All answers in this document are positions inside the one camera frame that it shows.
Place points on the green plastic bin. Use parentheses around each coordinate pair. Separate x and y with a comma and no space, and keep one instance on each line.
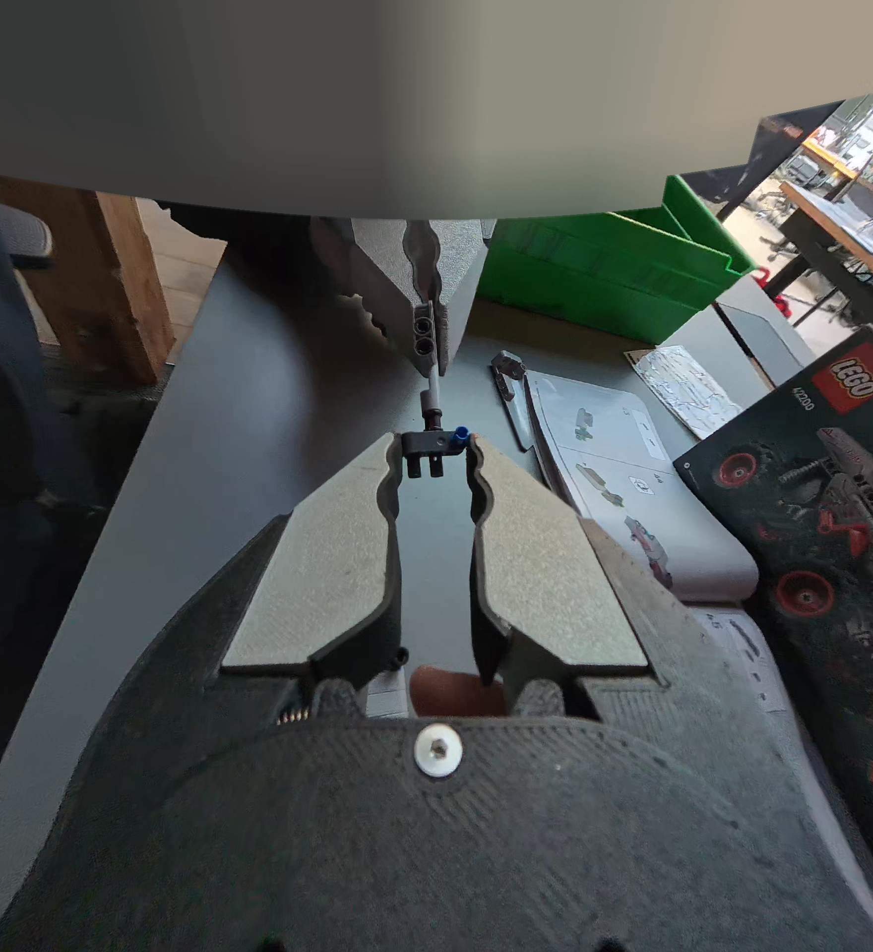
(593,282)

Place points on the blue lego pin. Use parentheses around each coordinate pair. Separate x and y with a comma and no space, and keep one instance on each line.
(462,434)

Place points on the wooden post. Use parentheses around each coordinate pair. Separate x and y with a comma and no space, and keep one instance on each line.
(102,297)

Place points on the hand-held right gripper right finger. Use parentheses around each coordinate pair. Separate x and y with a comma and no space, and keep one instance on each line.
(548,580)

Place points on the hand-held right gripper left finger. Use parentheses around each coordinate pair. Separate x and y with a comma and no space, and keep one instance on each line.
(317,573)

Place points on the person's right hand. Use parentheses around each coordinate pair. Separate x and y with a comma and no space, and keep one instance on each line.
(451,695)

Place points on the white lego axle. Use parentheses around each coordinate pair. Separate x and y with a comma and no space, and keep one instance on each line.
(432,387)

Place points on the open lego instruction booklet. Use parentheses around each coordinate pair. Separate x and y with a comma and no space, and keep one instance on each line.
(630,476)

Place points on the grey office chair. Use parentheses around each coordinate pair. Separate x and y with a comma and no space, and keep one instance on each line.
(27,234)

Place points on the black lego set box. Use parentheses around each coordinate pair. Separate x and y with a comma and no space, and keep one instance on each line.
(853,483)

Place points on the grey lego panel piece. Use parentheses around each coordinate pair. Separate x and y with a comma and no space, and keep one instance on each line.
(512,401)

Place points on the wooden top workbench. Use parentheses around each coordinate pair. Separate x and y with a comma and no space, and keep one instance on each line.
(853,238)

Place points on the grey lego beam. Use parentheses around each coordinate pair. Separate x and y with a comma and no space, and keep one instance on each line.
(424,327)

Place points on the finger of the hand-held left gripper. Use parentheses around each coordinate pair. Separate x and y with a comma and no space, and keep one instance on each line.
(462,275)
(373,260)

